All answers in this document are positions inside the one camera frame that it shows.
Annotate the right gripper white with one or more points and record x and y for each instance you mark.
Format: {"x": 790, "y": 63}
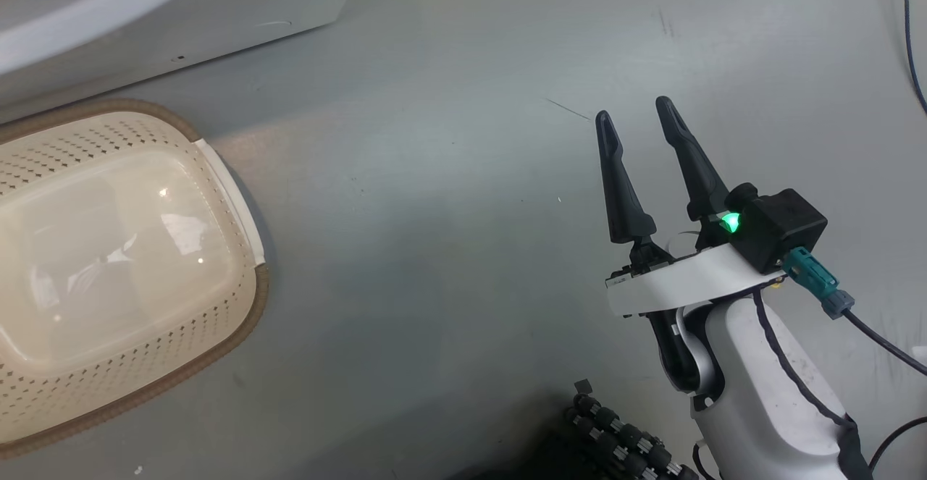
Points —
{"x": 688, "y": 281}

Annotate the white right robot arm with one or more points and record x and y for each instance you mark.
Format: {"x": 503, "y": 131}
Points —
{"x": 753, "y": 400}

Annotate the white front-load washing machine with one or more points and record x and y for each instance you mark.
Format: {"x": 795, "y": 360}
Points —
{"x": 253, "y": 2}

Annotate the cream perforated laundry basket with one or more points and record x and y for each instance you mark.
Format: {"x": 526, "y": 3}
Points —
{"x": 108, "y": 263}

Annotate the small black floor marker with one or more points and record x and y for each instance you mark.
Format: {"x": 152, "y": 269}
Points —
{"x": 583, "y": 386}

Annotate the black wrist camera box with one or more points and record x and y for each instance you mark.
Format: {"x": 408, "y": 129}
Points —
{"x": 782, "y": 226}

